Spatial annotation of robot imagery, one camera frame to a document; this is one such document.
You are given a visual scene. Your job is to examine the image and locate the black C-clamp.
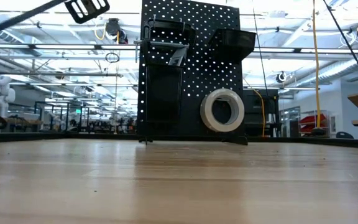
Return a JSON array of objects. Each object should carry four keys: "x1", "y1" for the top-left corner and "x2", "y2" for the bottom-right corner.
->
[{"x1": 134, "y1": 17, "x2": 198, "y2": 63}]

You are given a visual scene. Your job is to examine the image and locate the thin slanted black cable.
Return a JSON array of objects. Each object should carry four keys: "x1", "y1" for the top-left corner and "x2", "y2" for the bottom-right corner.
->
[{"x1": 323, "y1": 0, "x2": 358, "y2": 100}]

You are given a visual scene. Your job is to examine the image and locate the wide black bin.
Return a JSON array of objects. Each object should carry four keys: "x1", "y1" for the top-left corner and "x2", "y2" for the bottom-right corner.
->
[{"x1": 208, "y1": 28, "x2": 257, "y2": 65}]

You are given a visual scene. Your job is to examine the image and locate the black aluminium table frame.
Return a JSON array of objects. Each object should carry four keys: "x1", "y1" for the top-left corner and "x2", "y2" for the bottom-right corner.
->
[{"x1": 0, "y1": 131, "x2": 358, "y2": 150}]

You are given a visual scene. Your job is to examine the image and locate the black round puck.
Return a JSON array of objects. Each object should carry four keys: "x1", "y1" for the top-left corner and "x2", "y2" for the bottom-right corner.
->
[{"x1": 310, "y1": 126, "x2": 328, "y2": 137}]

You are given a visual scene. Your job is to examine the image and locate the black cabinet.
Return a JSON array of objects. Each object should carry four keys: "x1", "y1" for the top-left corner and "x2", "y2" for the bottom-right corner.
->
[{"x1": 242, "y1": 88, "x2": 281, "y2": 137}]

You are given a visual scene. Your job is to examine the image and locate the yellow strap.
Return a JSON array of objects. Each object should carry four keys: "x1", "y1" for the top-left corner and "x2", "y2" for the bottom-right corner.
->
[{"x1": 311, "y1": 0, "x2": 322, "y2": 130}]

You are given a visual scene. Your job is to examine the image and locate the black perforated pegboard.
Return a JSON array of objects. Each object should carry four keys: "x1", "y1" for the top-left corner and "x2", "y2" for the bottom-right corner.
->
[{"x1": 136, "y1": 0, "x2": 249, "y2": 146}]

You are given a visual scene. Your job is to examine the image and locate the black hanging cable loop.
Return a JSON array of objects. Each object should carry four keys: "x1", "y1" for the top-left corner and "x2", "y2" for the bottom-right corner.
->
[{"x1": 105, "y1": 52, "x2": 121, "y2": 63}]

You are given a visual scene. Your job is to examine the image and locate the tall narrow black bin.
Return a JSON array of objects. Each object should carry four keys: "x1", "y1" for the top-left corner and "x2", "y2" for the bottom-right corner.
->
[{"x1": 144, "y1": 63, "x2": 185, "y2": 124}]

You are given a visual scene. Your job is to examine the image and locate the white tape roll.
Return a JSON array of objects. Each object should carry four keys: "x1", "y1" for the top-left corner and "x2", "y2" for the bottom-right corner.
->
[{"x1": 200, "y1": 88, "x2": 246, "y2": 133}]

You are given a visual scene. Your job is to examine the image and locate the yellow hanging cable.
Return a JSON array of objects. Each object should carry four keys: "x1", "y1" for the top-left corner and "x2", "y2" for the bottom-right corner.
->
[{"x1": 252, "y1": 87, "x2": 267, "y2": 138}]

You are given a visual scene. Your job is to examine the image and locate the red storage bin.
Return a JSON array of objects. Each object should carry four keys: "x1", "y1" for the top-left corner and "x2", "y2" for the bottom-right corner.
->
[{"x1": 298, "y1": 113, "x2": 328, "y2": 136}]

